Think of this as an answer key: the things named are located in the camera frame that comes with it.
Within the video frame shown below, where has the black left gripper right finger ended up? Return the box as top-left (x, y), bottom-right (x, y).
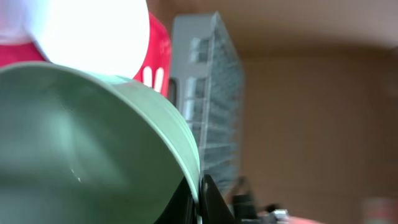
top-left (200, 174), bottom-right (236, 224)

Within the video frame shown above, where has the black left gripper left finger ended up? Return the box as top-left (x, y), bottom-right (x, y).
top-left (154, 178), bottom-right (196, 224)

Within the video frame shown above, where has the green bowl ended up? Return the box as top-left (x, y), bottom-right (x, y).
top-left (1, 63), bottom-right (200, 224)

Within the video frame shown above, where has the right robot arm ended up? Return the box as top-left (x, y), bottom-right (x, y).
top-left (200, 174), bottom-right (320, 224)

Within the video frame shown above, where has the grey dishwasher rack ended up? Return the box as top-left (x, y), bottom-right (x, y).
top-left (169, 12), bottom-right (244, 194)

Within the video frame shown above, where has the white plastic fork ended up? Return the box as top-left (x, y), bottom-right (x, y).
top-left (154, 67), bottom-right (164, 93)

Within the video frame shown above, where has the white plastic spoon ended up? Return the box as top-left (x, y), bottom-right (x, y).
top-left (142, 66), bottom-right (153, 88)

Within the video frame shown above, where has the red serving tray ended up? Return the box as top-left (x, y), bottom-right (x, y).
top-left (1, 14), bottom-right (172, 97)

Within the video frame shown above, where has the light blue plate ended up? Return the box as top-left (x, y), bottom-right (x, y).
top-left (24, 0), bottom-right (150, 78)

